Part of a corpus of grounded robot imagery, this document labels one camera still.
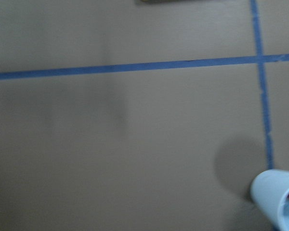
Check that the light blue plastic cup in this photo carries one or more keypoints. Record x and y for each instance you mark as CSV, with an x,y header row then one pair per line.
x,y
269,191

